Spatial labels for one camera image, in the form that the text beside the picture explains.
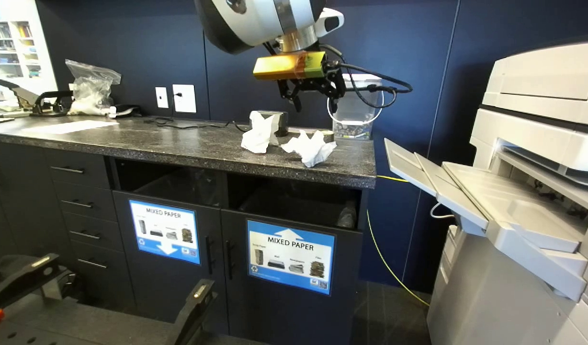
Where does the black desk tool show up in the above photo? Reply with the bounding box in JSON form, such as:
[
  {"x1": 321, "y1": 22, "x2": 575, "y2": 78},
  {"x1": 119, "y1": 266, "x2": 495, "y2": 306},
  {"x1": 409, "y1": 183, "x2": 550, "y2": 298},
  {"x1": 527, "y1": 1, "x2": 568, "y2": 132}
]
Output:
[{"x1": 29, "y1": 88, "x2": 75, "y2": 118}]

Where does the clear plastic cup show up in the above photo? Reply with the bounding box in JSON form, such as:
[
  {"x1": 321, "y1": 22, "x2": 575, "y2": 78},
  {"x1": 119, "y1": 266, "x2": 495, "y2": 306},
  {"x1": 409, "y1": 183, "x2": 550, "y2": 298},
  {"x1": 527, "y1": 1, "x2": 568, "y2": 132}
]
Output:
[{"x1": 326, "y1": 70, "x2": 386, "y2": 141}]

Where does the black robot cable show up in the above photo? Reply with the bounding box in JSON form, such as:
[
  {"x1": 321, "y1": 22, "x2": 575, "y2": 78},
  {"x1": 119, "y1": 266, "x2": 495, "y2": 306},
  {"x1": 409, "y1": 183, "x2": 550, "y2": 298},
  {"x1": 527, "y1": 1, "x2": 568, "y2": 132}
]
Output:
[{"x1": 324, "y1": 43, "x2": 416, "y2": 111}]

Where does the black frame bar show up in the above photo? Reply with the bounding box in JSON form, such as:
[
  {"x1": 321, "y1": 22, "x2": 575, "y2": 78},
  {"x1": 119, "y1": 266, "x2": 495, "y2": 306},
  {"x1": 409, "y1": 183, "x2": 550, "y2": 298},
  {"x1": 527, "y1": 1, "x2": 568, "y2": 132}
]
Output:
[{"x1": 164, "y1": 275, "x2": 219, "y2": 345}]

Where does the crumpled white tissue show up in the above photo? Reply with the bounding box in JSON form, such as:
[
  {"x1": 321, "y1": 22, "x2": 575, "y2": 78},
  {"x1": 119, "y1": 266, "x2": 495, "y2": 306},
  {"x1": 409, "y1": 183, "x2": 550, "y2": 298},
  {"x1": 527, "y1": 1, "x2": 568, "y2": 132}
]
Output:
[{"x1": 240, "y1": 111, "x2": 282, "y2": 155}]

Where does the grey bin liner bag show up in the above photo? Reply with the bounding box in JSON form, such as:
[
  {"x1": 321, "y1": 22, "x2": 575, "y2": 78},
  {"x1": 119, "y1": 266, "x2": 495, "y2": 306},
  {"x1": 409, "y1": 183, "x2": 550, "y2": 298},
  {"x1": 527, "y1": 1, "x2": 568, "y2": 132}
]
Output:
[{"x1": 334, "y1": 199, "x2": 361, "y2": 231}]

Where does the crumpled clear plastic bag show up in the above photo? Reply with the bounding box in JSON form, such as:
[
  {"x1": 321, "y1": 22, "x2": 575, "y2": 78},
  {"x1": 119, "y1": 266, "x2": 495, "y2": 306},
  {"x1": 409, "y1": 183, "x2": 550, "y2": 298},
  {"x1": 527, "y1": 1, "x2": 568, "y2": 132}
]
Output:
[{"x1": 64, "y1": 57, "x2": 135, "y2": 120}]

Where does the dark cabinet with stone counter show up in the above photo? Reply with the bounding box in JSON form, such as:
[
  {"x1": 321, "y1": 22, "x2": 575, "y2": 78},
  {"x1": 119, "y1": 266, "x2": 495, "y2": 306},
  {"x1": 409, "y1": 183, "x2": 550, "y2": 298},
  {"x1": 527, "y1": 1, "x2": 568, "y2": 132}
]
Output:
[{"x1": 0, "y1": 112, "x2": 380, "y2": 345}]

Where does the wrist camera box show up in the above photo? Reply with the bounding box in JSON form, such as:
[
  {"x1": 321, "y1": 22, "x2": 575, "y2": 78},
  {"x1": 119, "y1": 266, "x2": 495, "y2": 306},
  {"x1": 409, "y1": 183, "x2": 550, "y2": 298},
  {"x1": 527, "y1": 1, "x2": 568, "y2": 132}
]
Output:
[{"x1": 252, "y1": 49, "x2": 330, "y2": 82}]

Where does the white plastic bag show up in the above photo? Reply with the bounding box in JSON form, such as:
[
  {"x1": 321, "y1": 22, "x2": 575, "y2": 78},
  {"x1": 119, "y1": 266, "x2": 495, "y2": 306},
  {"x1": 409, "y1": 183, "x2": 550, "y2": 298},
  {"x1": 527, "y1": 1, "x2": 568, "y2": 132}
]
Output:
[{"x1": 280, "y1": 128, "x2": 340, "y2": 170}]

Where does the large white office printer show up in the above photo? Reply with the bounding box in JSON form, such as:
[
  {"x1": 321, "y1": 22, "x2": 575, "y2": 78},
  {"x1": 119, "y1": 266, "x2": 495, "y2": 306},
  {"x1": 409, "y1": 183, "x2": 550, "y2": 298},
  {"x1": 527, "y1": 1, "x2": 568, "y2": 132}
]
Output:
[{"x1": 384, "y1": 40, "x2": 588, "y2": 345}]

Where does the white shelf with items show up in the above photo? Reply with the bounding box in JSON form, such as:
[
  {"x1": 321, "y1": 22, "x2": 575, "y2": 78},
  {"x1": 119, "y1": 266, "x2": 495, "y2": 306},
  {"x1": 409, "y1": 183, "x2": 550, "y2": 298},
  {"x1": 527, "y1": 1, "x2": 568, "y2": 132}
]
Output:
[{"x1": 0, "y1": 0, "x2": 60, "y2": 99}]

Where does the large white wall plate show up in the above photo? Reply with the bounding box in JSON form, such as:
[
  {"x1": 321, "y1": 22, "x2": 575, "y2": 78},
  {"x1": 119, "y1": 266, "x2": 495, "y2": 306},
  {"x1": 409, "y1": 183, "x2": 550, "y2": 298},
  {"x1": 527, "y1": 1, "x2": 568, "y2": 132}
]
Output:
[{"x1": 171, "y1": 82, "x2": 200, "y2": 114}]

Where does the silver drawer handle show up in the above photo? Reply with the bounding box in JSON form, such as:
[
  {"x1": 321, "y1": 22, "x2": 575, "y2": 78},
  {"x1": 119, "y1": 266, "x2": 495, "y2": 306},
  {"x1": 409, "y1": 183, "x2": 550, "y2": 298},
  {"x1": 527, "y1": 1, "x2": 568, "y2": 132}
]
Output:
[
  {"x1": 49, "y1": 162, "x2": 87, "y2": 176},
  {"x1": 60, "y1": 197, "x2": 96, "y2": 210},
  {"x1": 68, "y1": 227, "x2": 104, "y2": 243},
  {"x1": 75, "y1": 256, "x2": 112, "y2": 272}
]

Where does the small white wall outlet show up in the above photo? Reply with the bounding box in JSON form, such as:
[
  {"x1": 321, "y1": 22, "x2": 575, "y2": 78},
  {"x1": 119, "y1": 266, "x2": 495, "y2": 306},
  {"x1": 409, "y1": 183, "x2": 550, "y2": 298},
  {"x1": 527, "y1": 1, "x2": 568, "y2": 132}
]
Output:
[{"x1": 154, "y1": 84, "x2": 171, "y2": 111}]

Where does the blue mixed paper label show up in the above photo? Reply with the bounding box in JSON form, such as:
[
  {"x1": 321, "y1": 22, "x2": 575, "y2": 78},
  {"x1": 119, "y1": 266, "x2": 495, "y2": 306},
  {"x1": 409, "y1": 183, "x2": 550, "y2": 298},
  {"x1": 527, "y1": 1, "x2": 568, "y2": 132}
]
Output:
[
  {"x1": 246, "y1": 218, "x2": 340, "y2": 296},
  {"x1": 127, "y1": 197, "x2": 204, "y2": 266}
]

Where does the yellow cable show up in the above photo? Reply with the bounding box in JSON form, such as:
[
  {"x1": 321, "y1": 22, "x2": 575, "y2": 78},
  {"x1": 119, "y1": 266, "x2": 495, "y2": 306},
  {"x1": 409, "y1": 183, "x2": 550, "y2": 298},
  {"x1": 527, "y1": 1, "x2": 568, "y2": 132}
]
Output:
[{"x1": 365, "y1": 172, "x2": 432, "y2": 310}]

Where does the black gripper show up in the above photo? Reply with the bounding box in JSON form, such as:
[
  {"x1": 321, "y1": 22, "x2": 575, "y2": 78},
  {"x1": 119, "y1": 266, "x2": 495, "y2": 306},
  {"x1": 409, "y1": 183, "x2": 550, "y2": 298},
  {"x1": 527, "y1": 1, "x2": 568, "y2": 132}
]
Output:
[{"x1": 277, "y1": 63, "x2": 347, "y2": 112}]

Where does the black frame with orange part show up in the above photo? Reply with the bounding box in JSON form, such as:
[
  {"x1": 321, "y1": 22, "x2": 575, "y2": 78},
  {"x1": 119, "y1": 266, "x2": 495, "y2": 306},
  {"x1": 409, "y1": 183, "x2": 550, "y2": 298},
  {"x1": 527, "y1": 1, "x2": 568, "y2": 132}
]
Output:
[{"x1": 0, "y1": 250, "x2": 77, "y2": 333}]

